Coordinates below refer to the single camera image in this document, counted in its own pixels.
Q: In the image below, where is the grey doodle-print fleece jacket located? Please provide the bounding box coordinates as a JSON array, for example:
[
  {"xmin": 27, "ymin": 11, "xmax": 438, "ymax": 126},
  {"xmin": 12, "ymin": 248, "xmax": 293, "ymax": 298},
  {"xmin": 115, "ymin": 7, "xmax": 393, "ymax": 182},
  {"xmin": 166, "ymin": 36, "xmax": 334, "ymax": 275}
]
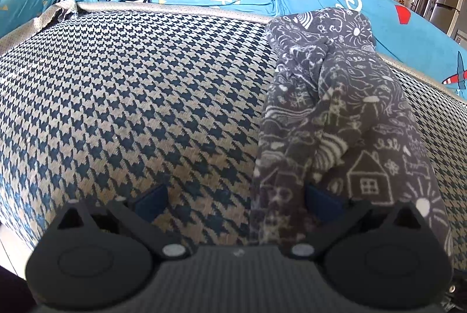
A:
[{"xmin": 250, "ymin": 7, "xmax": 455, "ymax": 270}]

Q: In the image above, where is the silver refrigerator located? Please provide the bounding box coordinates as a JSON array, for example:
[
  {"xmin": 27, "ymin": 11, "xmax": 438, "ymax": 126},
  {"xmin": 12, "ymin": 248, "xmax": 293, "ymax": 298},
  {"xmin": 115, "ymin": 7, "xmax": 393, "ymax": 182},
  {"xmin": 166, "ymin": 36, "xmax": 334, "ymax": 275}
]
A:
[{"xmin": 425, "ymin": 0, "xmax": 462, "ymax": 36}]

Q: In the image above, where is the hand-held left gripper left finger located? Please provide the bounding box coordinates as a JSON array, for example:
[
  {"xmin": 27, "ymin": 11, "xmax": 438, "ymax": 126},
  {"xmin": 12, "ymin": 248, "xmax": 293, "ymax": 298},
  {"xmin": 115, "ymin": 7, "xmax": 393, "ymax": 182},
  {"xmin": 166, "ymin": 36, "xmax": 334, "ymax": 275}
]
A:
[{"xmin": 56, "ymin": 183, "xmax": 192, "ymax": 259}]

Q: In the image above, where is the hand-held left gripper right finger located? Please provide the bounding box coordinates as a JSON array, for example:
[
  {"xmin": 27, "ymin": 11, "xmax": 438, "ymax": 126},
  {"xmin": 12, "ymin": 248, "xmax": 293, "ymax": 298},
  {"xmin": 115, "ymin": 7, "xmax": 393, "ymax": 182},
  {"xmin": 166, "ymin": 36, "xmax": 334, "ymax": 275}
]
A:
[{"xmin": 290, "ymin": 183, "xmax": 419, "ymax": 259}]

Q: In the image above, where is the houndstooth sofa seat cover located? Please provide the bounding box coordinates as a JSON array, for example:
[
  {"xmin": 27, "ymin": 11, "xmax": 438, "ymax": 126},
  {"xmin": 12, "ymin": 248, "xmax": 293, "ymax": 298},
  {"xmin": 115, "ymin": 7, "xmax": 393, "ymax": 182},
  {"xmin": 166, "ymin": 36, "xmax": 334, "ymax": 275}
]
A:
[{"xmin": 0, "ymin": 10, "xmax": 467, "ymax": 263}]

